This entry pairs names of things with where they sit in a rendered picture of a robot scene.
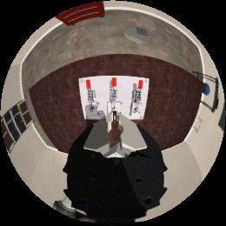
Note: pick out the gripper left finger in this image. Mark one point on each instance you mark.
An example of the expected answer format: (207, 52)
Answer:
(94, 139)

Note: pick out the toggle clamp with red handle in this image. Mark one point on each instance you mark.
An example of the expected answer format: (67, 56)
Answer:
(114, 92)
(91, 94)
(137, 94)

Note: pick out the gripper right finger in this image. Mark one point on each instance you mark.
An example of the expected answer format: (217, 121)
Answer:
(135, 138)

